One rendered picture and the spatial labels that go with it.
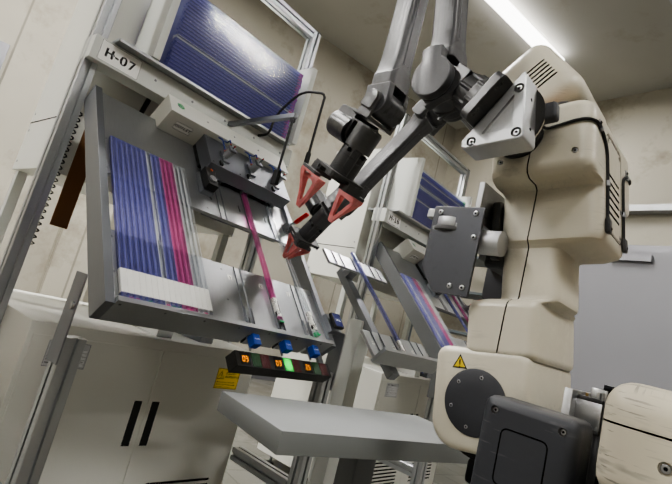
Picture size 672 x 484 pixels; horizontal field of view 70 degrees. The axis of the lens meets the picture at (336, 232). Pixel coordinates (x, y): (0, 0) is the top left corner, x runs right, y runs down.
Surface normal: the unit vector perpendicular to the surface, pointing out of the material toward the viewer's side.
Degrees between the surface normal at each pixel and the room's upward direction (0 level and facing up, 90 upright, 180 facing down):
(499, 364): 90
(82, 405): 90
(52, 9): 90
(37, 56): 90
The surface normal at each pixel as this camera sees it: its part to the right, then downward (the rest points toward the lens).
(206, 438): 0.74, 0.07
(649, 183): -0.76, -0.30
